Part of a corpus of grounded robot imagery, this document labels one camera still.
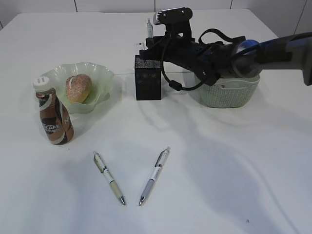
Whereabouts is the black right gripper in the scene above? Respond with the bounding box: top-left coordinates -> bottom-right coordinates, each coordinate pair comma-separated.
139,23 -> 234,87

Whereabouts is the light blue pen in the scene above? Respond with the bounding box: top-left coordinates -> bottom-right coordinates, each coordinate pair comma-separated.
147,18 -> 154,38

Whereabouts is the clear plastic ruler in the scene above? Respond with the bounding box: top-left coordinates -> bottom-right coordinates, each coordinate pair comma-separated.
134,42 -> 146,51

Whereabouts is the bread roll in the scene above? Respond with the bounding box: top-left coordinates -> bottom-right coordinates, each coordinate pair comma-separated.
66,74 -> 93,103

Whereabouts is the Nescafe coffee bottle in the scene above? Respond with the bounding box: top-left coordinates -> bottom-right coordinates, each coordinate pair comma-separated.
33,77 -> 74,145

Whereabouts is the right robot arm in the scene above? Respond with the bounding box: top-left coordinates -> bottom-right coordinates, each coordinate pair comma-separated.
139,22 -> 312,91

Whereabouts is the green plastic basket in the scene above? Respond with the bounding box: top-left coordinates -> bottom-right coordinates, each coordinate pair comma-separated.
197,75 -> 260,108

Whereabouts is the black pen holder box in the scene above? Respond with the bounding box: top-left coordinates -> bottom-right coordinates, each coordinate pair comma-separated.
134,55 -> 161,100

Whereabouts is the grey blue pen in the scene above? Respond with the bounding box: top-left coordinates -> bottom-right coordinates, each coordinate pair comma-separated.
138,147 -> 170,206

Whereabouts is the green glass wavy plate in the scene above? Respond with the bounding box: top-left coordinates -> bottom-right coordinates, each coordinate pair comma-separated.
43,62 -> 114,114

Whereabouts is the beige pen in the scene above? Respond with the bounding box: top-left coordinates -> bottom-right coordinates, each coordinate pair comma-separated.
93,151 -> 126,206

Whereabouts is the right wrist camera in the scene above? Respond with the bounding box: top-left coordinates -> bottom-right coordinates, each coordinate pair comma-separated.
153,7 -> 193,25

